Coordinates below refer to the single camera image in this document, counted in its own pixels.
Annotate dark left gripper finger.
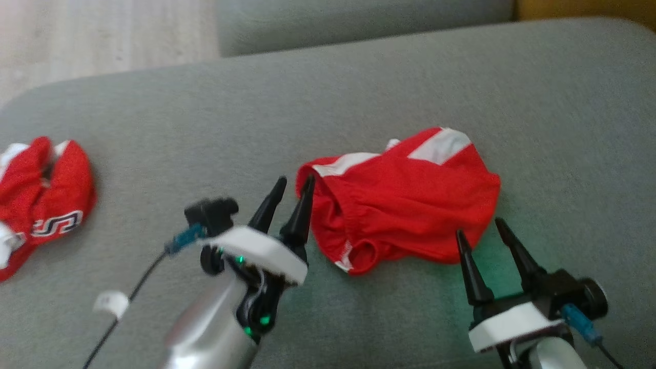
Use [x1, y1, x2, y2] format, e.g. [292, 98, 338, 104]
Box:
[279, 174, 316, 249]
[249, 177, 288, 234]

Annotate white cable tag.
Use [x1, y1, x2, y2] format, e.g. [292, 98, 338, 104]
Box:
[93, 291, 129, 319]

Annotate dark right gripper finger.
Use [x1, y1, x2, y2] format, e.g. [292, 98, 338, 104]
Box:
[456, 229, 496, 306]
[495, 218, 545, 293]

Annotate red jersey with letter print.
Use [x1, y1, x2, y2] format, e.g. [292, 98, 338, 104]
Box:
[0, 136, 97, 282]

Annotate grey sofa seat cushion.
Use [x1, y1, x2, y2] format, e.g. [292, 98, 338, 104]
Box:
[215, 0, 516, 57]

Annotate large grey sofa seat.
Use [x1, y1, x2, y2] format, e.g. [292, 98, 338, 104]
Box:
[0, 18, 656, 369]

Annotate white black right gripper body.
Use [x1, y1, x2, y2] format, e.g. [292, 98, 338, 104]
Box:
[469, 272, 575, 354]

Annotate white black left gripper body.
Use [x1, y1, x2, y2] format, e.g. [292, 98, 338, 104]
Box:
[204, 227, 309, 340]

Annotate red shorts with white stripes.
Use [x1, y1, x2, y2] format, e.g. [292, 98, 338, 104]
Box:
[296, 127, 501, 276]

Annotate yellow sofa backrest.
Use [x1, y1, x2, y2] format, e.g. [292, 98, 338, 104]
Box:
[515, 0, 656, 31]

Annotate black cable with blue plug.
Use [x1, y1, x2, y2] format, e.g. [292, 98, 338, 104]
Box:
[560, 304, 625, 369]
[84, 224, 207, 369]

